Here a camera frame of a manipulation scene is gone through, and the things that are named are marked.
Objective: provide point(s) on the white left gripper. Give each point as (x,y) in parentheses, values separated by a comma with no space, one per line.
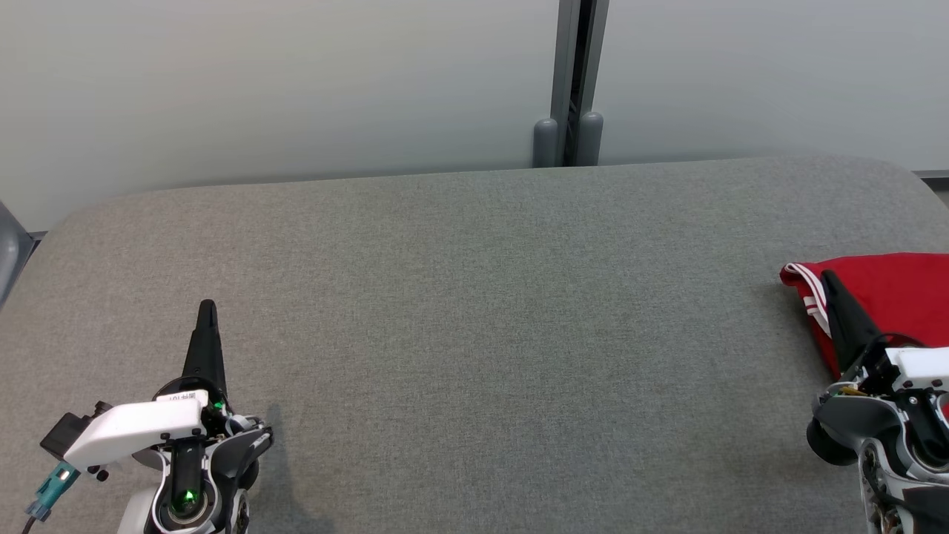
(141,430)

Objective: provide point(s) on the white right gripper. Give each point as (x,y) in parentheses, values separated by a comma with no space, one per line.
(923,367)

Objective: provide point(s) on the red white number jersey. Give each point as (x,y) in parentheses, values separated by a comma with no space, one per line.
(904,297)

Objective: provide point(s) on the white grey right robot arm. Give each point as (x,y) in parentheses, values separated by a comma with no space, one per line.
(845,430)

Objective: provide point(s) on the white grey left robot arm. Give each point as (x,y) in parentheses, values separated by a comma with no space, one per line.
(237,452)

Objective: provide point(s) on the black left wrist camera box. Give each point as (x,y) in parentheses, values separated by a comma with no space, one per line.
(67,434)

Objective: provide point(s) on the teal left camera connector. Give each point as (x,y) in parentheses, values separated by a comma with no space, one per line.
(55,486)

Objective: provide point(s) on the grey cylindrical post bumper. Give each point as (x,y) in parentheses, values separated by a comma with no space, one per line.
(545,144)
(591,139)

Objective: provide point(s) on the grey metal wall post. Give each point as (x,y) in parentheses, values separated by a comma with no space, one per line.
(580,59)

